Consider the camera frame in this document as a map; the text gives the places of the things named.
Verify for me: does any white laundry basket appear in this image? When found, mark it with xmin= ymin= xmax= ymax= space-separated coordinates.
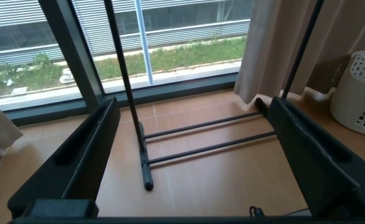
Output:
xmin=330 ymin=49 xmax=365 ymax=136

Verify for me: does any black clothes rack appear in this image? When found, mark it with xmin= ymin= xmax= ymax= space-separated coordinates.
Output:
xmin=103 ymin=0 xmax=325 ymax=192

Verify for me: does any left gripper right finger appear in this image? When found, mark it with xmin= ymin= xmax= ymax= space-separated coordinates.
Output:
xmin=268 ymin=96 xmax=365 ymax=218

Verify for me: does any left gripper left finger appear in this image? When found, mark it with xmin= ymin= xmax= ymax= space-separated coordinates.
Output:
xmin=7 ymin=96 xmax=121 ymax=218

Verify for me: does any window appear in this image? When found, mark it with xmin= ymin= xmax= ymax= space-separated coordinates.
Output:
xmin=0 ymin=0 xmax=255 ymax=127

